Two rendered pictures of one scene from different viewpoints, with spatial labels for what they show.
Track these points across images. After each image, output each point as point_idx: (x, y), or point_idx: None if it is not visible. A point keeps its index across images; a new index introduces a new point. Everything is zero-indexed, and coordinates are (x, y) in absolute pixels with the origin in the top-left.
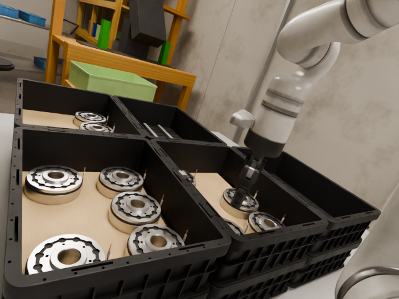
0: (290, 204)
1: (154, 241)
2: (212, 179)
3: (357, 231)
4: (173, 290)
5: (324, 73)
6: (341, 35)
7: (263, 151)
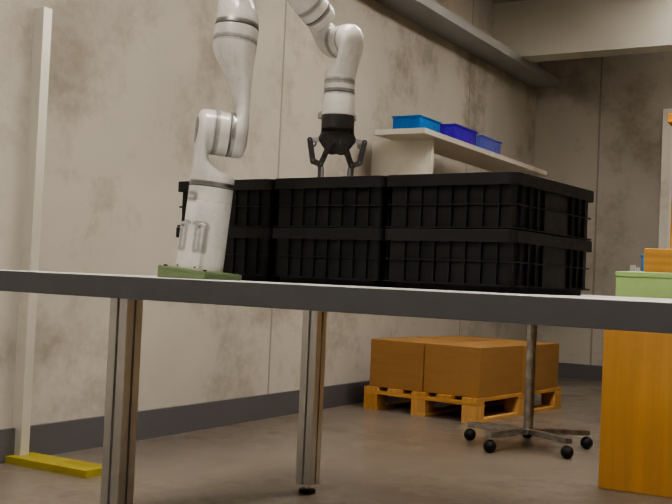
0: None
1: None
2: None
3: (472, 203)
4: (244, 220)
5: (338, 52)
6: (310, 29)
7: (321, 125)
